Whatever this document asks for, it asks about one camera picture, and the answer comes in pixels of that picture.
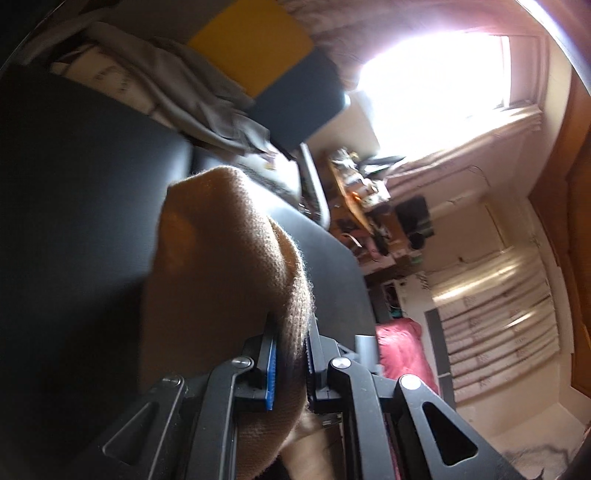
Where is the beige knit sweater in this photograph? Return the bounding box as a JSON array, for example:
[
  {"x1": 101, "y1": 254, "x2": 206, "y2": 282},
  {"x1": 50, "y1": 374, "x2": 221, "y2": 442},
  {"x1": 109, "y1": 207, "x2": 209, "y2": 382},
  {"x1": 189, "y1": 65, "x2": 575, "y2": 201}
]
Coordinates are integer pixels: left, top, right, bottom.
[{"x1": 138, "y1": 166, "x2": 337, "y2": 479}]

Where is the pink red blanket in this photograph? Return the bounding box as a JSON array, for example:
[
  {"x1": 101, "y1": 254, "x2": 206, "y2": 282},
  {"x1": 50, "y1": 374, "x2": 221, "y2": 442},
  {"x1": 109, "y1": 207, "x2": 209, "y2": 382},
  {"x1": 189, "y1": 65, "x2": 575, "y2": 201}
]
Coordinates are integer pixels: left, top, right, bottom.
[{"x1": 376, "y1": 318, "x2": 439, "y2": 394}]

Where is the wooden shelf with clutter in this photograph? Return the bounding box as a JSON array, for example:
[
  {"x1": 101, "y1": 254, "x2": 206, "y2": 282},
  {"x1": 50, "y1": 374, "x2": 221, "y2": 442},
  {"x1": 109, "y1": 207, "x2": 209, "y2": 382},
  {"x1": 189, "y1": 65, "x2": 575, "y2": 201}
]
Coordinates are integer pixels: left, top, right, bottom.
[{"x1": 327, "y1": 148, "x2": 434, "y2": 275}]

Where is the grey cloth on chair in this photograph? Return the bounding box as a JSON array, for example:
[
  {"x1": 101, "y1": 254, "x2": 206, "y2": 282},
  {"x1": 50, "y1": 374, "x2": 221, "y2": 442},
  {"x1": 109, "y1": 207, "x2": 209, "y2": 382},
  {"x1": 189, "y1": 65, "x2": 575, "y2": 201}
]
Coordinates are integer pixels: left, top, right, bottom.
[{"x1": 17, "y1": 17, "x2": 270, "y2": 155}]

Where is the grey yellow blue chair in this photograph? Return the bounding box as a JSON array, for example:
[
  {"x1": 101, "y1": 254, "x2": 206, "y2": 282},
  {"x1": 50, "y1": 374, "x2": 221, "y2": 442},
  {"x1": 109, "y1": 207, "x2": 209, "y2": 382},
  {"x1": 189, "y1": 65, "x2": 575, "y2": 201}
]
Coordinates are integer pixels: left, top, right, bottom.
[{"x1": 110, "y1": 0, "x2": 350, "y2": 232}]

